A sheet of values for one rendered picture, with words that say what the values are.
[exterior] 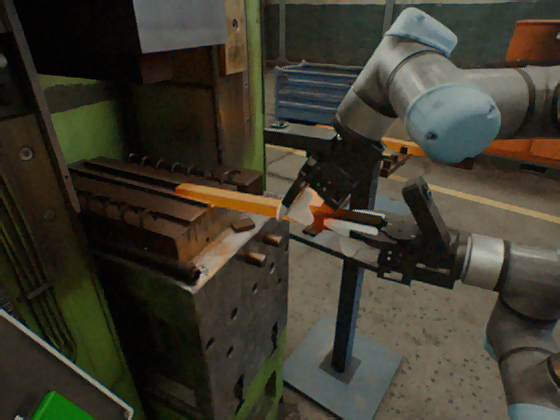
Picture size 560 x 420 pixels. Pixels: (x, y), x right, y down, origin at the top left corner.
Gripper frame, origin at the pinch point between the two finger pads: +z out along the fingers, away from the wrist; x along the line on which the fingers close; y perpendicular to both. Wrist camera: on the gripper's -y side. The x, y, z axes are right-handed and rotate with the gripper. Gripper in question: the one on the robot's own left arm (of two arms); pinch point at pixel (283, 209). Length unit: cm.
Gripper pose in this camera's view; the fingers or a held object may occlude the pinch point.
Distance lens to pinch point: 62.1
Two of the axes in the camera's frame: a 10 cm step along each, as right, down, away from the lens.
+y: 7.8, 6.1, -0.9
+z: -4.4, 6.5, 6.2
